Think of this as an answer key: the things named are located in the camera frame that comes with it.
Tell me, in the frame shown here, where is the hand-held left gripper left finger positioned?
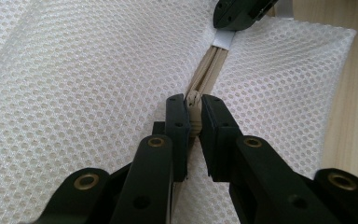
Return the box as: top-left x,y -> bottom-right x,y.
152,93 -> 191,183

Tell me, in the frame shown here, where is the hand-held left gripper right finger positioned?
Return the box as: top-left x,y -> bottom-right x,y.
198,94 -> 243,183

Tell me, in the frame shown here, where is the beige zipper pull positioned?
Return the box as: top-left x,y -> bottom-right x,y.
184,90 -> 204,138

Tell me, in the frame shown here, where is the white mesh laundry bag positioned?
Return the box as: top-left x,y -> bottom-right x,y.
0,0 -> 358,224

